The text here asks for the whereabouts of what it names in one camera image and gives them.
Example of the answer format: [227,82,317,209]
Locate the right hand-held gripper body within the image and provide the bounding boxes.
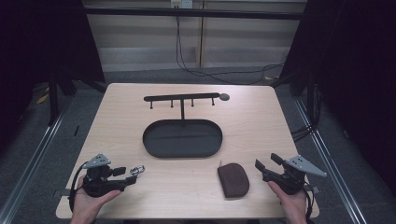
[262,154,328,196]

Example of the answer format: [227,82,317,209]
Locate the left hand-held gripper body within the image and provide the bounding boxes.
[81,152,127,198]

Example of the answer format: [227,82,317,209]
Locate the silver key ring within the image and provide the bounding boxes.
[129,164,146,177]

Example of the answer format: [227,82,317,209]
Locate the brown pouch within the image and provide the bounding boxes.
[217,161,250,200]

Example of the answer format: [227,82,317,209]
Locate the black key rack with tray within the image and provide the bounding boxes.
[142,91,232,160]

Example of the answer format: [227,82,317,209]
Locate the person's right hand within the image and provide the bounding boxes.
[267,180,310,222]

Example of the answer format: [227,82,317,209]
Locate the person's left hand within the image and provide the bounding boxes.
[69,175,122,222]

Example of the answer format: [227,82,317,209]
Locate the black metal stand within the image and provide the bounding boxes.
[46,69,108,127]

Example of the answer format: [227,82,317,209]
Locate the yellow tape piece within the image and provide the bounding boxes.
[35,92,50,105]

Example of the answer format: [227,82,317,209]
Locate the dark curtain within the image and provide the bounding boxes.
[0,0,106,150]
[276,0,396,197]

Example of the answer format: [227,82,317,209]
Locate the black horizontal bar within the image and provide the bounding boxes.
[83,7,304,21]

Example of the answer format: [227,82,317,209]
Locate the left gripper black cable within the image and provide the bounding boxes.
[67,161,90,213]

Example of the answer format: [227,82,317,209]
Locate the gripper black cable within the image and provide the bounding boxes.
[303,182,316,224]
[67,161,90,213]

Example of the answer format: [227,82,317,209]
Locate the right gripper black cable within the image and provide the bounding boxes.
[303,182,316,224]

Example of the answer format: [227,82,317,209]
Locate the black floor cables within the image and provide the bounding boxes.
[290,122,316,143]

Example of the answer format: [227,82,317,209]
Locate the metal floor rail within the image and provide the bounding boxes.
[293,96,370,224]
[0,101,73,224]

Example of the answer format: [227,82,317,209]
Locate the black wall cable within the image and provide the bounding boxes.
[175,15,286,86]

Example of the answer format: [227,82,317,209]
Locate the white wall socket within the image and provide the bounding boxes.
[170,0,194,9]

